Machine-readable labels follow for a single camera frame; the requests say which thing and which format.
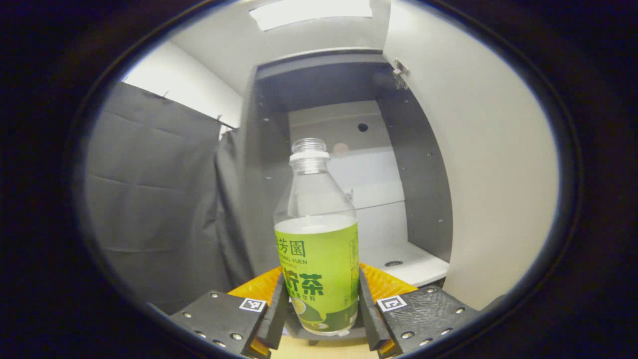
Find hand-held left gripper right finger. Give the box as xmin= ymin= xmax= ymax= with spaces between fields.
xmin=357 ymin=263 xmax=482 ymax=359

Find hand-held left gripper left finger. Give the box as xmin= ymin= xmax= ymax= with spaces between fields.
xmin=168 ymin=266 xmax=291 ymax=359

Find clear green label bottle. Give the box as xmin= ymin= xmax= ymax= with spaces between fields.
xmin=273 ymin=138 xmax=360 ymax=336

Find beige cabinet door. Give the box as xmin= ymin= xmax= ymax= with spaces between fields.
xmin=383 ymin=0 xmax=560 ymax=311

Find dark grey cabinet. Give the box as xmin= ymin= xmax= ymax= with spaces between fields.
xmin=241 ymin=47 xmax=454 ymax=345

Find black backdrop cloth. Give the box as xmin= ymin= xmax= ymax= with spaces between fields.
xmin=82 ymin=82 xmax=260 ymax=315

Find large ceiling light panel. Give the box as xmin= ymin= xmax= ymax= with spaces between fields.
xmin=249 ymin=0 xmax=373 ymax=31

